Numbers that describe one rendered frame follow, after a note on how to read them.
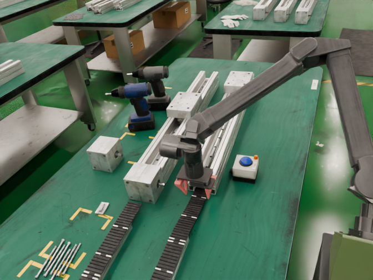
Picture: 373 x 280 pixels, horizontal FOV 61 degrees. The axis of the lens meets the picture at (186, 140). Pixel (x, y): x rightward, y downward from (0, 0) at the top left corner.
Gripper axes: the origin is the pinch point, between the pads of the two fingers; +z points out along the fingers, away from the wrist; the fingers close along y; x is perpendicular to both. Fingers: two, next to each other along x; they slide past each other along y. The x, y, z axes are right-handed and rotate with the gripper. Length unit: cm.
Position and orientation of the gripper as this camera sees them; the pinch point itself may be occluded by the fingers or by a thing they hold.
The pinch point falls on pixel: (197, 194)
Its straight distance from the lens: 106.8
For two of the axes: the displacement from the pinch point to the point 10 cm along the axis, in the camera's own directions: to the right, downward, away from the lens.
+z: 1.0, 8.1, 5.8
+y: -9.4, -1.2, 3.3
